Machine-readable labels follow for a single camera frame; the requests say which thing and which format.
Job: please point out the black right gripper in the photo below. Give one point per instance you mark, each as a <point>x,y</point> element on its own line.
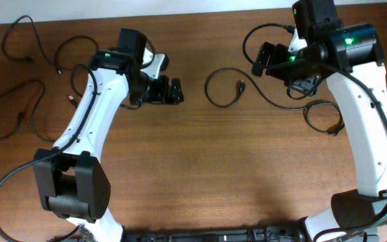
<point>278,54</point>

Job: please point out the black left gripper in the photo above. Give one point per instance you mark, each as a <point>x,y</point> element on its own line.
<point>158,95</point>

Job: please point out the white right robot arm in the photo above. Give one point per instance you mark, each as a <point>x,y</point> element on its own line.
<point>351,60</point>

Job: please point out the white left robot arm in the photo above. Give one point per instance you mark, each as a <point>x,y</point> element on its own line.
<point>70,179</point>

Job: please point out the black aluminium frame rail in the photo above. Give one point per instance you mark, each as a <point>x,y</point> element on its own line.
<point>267,234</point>

